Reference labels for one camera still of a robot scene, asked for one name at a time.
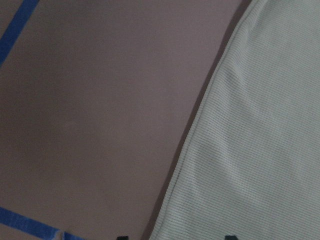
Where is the olive green long-sleeve shirt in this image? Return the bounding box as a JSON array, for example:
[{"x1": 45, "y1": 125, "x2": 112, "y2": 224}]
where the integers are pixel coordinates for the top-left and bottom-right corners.
[{"x1": 150, "y1": 0, "x2": 320, "y2": 240}]

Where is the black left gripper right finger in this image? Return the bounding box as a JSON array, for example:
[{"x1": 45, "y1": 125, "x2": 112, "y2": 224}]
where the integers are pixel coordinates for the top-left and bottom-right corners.
[{"x1": 224, "y1": 235, "x2": 237, "y2": 240}]

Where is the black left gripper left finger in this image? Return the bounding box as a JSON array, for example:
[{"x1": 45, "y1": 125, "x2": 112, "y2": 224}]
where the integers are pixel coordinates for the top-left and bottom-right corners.
[{"x1": 116, "y1": 236, "x2": 129, "y2": 240}]

